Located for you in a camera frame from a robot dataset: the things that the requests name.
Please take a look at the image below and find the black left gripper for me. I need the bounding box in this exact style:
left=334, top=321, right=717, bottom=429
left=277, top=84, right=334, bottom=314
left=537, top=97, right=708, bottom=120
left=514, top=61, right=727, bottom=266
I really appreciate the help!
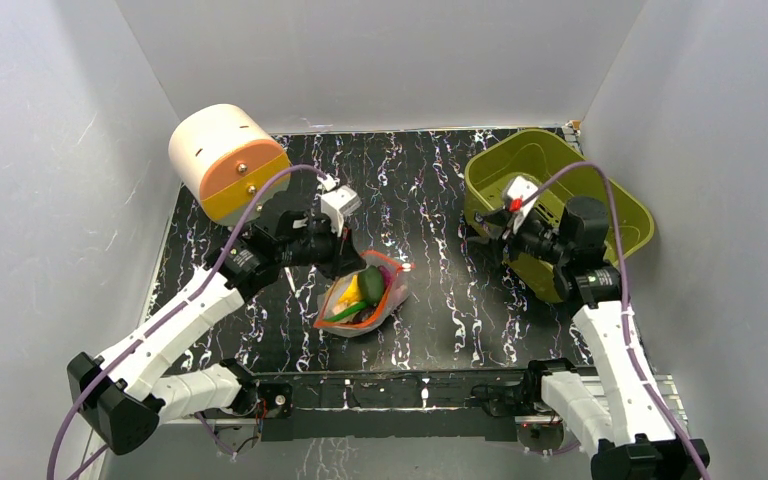
left=279, top=214, right=367, bottom=282

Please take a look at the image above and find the dark green toy avocado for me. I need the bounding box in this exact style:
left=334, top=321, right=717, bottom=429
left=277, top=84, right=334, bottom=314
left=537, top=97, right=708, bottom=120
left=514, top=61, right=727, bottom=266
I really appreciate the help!
left=357, top=266, right=387, bottom=306

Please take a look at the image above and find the clear orange zip top bag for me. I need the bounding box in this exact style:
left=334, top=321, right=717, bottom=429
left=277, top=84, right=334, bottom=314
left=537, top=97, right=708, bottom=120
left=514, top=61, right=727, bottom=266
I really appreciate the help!
left=313, top=250, right=414, bottom=338

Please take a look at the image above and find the green toy bean pod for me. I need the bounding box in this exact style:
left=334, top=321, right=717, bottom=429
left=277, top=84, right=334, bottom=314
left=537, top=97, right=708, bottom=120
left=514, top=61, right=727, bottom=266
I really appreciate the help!
left=324, top=301, right=368, bottom=324

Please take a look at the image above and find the yellow toy lemon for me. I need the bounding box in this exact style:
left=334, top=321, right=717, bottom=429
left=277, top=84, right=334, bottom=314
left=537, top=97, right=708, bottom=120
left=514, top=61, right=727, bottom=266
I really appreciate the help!
left=338, top=274, right=363, bottom=307

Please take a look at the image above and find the purple toy eggplant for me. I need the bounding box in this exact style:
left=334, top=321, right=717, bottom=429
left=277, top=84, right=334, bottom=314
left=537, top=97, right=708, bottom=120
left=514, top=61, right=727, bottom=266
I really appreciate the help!
left=348, top=309, right=376, bottom=328

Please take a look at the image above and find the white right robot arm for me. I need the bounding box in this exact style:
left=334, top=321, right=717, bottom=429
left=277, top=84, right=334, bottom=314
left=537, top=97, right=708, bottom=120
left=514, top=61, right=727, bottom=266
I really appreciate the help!
left=499, top=196, right=710, bottom=479

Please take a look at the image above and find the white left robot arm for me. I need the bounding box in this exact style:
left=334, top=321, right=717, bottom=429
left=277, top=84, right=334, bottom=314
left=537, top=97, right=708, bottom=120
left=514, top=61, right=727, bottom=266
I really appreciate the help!
left=67, top=208, right=366, bottom=455

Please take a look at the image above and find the green white pen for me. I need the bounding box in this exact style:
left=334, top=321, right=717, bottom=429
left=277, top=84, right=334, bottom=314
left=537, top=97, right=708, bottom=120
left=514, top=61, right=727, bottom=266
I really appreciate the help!
left=284, top=267, right=297, bottom=295

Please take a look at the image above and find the white orange cylindrical drum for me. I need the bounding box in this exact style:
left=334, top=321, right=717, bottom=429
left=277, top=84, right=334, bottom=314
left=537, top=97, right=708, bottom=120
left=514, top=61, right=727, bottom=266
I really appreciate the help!
left=168, top=104, right=291, bottom=226

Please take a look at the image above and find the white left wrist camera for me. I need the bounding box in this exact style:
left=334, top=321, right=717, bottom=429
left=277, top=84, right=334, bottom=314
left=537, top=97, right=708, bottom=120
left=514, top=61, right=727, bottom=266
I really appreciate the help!
left=320, top=185, right=361, bottom=234

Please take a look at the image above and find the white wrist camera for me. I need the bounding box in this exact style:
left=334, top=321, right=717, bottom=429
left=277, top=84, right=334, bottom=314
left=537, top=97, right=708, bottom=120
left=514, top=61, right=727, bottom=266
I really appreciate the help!
left=320, top=185, right=361, bottom=234
left=502, top=175, right=538, bottom=237

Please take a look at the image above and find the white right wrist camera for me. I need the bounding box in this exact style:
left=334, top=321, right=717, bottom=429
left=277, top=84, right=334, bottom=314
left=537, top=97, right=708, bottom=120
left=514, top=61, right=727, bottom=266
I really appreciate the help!
left=502, top=175, right=538, bottom=237

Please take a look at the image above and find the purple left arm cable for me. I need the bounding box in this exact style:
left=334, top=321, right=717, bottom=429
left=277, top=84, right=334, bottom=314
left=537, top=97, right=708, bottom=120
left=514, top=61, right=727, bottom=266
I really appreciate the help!
left=46, top=164, right=339, bottom=480

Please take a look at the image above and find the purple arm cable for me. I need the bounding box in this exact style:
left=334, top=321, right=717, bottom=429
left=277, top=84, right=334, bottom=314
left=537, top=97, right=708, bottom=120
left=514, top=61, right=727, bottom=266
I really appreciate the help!
left=519, top=160, right=713, bottom=480
left=46, top=164, right=339, bottom=480

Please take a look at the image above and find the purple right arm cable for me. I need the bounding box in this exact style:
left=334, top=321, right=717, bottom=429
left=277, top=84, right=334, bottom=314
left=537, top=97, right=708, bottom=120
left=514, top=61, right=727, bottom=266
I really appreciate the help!
left=519, top=160, right=713, bottom=480

